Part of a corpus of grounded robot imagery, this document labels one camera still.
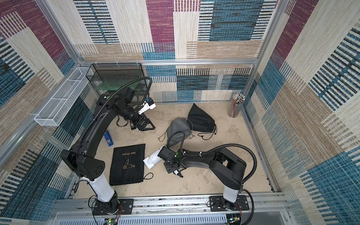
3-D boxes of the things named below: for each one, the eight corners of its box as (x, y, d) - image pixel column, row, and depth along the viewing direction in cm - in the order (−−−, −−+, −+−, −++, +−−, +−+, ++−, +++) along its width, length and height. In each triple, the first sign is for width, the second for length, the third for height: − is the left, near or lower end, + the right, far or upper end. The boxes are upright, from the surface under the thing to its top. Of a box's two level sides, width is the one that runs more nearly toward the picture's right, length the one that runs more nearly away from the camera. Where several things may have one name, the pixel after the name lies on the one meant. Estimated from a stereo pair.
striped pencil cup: (228, 118, 113) (235, 101, 98) (226, 111, 118) (233, 93, 103) (237, 118, 113) (246, 101, 98) (235, 111, 118) (243, 93, 103)
